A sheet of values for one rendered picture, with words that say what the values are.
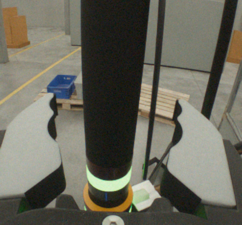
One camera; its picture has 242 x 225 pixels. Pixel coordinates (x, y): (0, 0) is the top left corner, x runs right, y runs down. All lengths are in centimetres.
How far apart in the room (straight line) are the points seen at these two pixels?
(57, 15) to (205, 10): 1017
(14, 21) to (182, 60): 627
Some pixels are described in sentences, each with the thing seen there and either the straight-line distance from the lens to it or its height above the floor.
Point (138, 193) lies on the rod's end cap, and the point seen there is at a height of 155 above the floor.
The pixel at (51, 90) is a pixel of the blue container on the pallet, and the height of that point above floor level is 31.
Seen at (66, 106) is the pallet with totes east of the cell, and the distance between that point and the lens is 329.
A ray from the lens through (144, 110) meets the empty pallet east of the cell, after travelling 312.
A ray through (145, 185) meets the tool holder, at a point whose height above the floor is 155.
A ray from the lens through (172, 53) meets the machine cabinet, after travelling 572.
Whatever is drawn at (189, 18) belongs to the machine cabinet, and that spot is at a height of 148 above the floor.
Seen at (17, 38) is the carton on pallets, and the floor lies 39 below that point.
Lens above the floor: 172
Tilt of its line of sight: 30 degrees down
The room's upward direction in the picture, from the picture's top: 4 degrees clockwise
